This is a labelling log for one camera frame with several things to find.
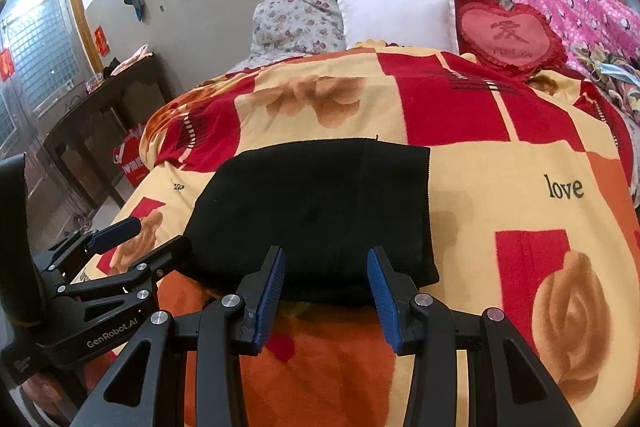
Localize orange red printed blanket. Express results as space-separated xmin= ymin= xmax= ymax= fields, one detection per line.
xmin=65 ymin=47 xmax=640 ymax=427

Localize pile of colourful clothes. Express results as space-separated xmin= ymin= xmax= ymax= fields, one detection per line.
xmin=567 ymin=41 xmax=640 ymax=122

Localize metal grille door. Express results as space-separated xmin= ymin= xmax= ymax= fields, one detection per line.
xmin=0 ymin=0 xmax=103 ymax=158

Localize black pants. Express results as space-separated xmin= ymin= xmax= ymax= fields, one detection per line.
xmin=182 ymin=137 xmax=441 ymax=308

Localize light blue face mask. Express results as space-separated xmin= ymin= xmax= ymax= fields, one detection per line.
xmin=597 ymin=61 xmax=640 ymax=88

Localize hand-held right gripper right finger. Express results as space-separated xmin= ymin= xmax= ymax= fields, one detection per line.
xmin=366 ymin=246 xmax=583 ymax=427

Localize pink cloth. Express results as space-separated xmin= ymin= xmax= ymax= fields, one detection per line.
xmin=111 ymin=44 xmax=151 ymax=75

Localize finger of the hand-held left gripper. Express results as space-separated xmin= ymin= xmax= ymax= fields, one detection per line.
xmin=34 ymin=216 xmax=144 ymax=279
xmin=56 ymin=234 xmax=193 ymax=324

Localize dark wooden table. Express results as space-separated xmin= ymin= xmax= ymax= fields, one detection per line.
xmin=37 ymin=54 xmax=175 ymax=212

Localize pink printed quilt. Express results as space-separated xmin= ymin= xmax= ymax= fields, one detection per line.
xmin=472 ymin=0 xmax=640 ymax=72

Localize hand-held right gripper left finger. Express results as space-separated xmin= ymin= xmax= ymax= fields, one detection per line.
xmin=70 ymin=245 xmax=287 ymax=427

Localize white pillow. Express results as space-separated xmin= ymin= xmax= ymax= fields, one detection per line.
xmin=336 ymin=0 xmax=460 ymax=55

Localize red heart pillow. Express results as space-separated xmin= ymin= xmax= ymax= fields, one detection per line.
xmin=454 ymin=0 xmax=568 ymax=82

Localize red cardboard box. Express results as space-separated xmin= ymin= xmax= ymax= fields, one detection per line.
xmin=111 ymin=122 xmax=151 ymax=188

